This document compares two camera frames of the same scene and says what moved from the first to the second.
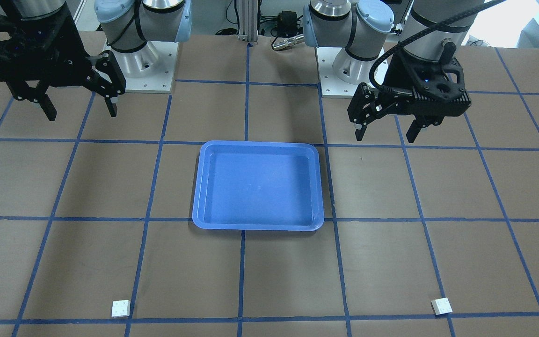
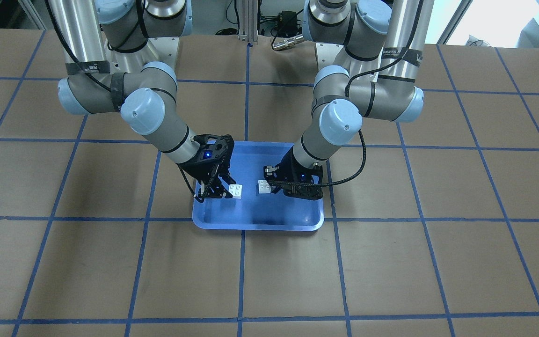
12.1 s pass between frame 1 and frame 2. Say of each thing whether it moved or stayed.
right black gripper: moved
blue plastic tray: stayed
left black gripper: moved
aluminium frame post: stayed
